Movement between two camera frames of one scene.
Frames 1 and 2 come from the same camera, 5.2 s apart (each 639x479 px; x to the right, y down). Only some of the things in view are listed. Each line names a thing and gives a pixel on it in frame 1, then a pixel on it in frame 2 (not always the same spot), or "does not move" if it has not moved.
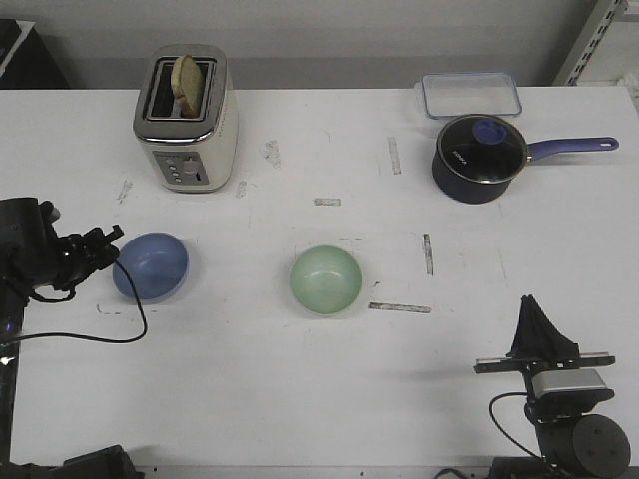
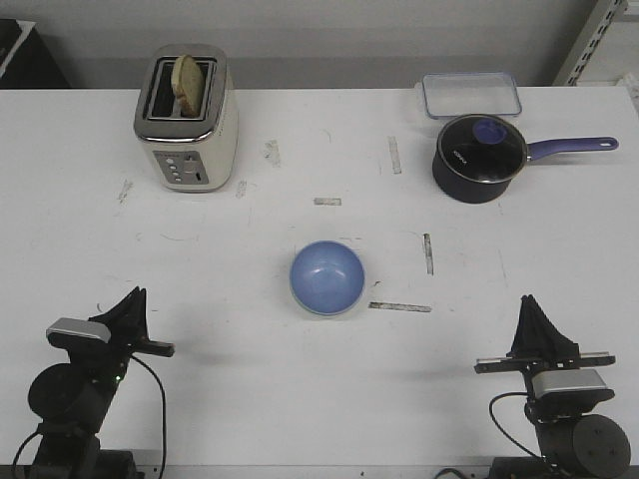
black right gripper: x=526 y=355 does not move
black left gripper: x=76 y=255 → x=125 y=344
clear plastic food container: x=468 y=93 does not move
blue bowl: x=157 y=262 → x=326 y=277
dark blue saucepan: x=467 y=172 does not move
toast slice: x=188 y=86 does not move
